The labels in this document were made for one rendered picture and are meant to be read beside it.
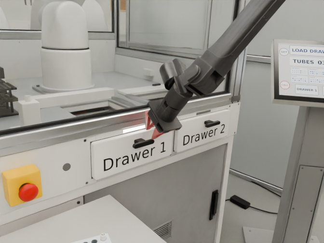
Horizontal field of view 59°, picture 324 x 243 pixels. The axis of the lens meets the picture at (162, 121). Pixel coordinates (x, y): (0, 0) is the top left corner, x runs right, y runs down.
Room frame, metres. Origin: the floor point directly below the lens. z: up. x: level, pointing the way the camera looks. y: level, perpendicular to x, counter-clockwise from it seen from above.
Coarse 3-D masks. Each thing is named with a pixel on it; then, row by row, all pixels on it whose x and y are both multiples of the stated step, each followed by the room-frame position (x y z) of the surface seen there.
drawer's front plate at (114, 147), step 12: (132, 132) 0.81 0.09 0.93; (144, 132) 0.82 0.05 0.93; (96, 144) 0.71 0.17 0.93; (108, 144) 0.74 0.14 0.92; (120, 144) 0.76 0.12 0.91; (132, 144) 0.79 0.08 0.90; (156, 144) 0.85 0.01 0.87; (168, 144) 0.89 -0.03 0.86; (96, 156) 0.71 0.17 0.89; (108, 156) 0.73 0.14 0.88; (120, 156) 0.76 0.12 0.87; (144, 156) 0.82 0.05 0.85; (156, 156) 0.85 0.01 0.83; (96, 168) 0.71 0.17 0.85; (120, 168) 0.76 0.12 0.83
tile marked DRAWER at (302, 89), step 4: (296, 84) 1.23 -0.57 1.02; (300, 84) 1.23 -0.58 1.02; (304, 84) 1.23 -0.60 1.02; (296, 88) 1.22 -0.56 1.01; (300, 88) 1.22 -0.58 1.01; (304, 88) 1.22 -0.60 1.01; (308, 88) 1.22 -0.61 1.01; (312, 88) 1.22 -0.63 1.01; (316, 88) 1.21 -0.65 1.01; (296, 92) 1.21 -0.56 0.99; (300, 92) 1.21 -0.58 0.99; (304, 92) 1.21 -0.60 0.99; (308, 92) 1.21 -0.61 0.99; (312, 92) 1.20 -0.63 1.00; (316, 92) 1.20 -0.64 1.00
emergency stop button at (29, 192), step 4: (28, 184) 0.55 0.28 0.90; (32, 184) 0.55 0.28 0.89; (24, 188) 0.54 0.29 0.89; (28, 188) 0.54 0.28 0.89; (32, 188) 0.55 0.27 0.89; (36, 188) 0.55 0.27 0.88; (20, 192) 0.53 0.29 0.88; (24, 192) 0.53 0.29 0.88; (28, 192) 0.54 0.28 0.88; (32, 192) 0.54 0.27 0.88; (36, 192) 0.55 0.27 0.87; (20, 196) 0.53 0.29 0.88; (24, 196) 0.53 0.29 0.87; (28, 196) 0.54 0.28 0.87; (32, 196) 0.54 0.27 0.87; (36, 196) 0.55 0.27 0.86; (24, 200) 0.53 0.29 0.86; (28, 200) 0.54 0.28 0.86
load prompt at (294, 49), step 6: (294, 48) 1.35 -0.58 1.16; (300, 48) 1.35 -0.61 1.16; (306, 48) 1.35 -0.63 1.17; (312, 48) 1.34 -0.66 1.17; (318, 48) 1.34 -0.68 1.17; (294, 54) 1.33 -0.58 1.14; (300, 54) 1.33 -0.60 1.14; (306, 54) 1.33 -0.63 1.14; (312, 54) 1.32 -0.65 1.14; (318, 54) 1.32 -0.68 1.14
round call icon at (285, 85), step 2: (280, 80) 1.25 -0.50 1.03; (280, 82) 1.24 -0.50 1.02; (282, 82) 1.24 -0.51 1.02; (284, 82) 1.24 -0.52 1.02; (286, 82) 1.24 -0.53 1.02; (288, 82) 1.24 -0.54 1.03; (280, 84) 1.24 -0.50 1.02; (282, 84) 1.24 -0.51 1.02; (284, 84) 1.24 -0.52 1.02; (286, 84) 1.24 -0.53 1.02; (288, 84) 1.24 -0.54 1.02; (280, 86) 1.23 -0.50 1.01; (282, 86) 1.23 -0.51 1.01; (284, 86) 1.23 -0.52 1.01; (286, 86) 1.23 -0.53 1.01; (288, 86) 1.23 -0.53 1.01; (280, 88) 1.23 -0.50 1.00; (282, 88) 1.23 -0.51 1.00; (284, 88) 1.22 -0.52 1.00; (286, 88) 1.22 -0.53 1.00; (288, 88) 1.22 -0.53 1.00
